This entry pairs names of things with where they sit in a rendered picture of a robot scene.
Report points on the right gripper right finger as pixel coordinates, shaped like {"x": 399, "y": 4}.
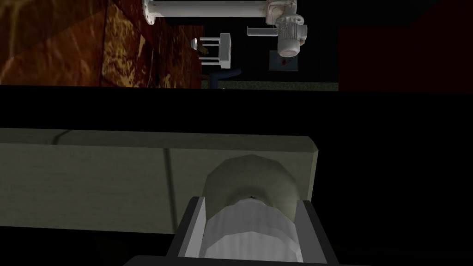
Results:
{"x": 309, "y": 236}

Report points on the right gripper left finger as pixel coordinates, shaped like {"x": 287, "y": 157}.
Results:
{"x": 192, "y": 232}

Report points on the olive and grey round knob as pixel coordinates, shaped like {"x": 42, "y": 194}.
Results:
{"x": 251, "y": 221}

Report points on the olive door leaf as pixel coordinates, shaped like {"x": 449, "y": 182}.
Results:
{"x": 92, "y": 184}

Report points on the blue bent bar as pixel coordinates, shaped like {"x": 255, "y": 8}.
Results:
{"x": 221, "y": 75}

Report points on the white pipe with motor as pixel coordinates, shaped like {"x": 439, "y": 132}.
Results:
{"x": 207, "y": 8}

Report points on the dark picture on wall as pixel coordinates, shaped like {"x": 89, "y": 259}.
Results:
{"x": 283, "y": 62}

